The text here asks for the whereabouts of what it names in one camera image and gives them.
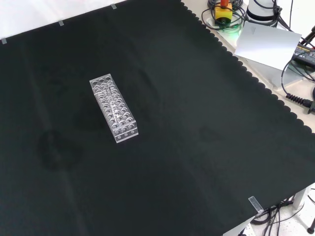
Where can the clear tape strip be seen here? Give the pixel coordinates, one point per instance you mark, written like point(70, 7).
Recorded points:
point(255, 204)

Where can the yellow stop button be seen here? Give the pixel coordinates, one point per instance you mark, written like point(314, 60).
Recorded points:
point(222, 12)

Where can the grey tape piece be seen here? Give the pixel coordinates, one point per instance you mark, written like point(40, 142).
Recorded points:
point(113, 6)
point(61, 23)
point(3, 40)

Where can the black power adapter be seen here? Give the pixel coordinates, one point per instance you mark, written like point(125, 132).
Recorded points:
point(304, 55)

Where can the pale board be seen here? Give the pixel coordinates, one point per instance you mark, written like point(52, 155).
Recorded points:
point(268, 44)

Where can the black tripod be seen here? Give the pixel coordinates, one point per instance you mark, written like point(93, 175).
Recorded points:
point(309, 37)

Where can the grey table leg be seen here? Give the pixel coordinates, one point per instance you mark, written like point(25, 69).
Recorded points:
point(299, 197)

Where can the black cloth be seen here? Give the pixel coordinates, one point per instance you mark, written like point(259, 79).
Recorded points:
point(172, 123)

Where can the clear test tube rack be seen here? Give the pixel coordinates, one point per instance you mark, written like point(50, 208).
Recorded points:
point(115, 115)

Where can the clear glass test tube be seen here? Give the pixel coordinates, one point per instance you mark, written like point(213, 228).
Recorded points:
point(112, 103)

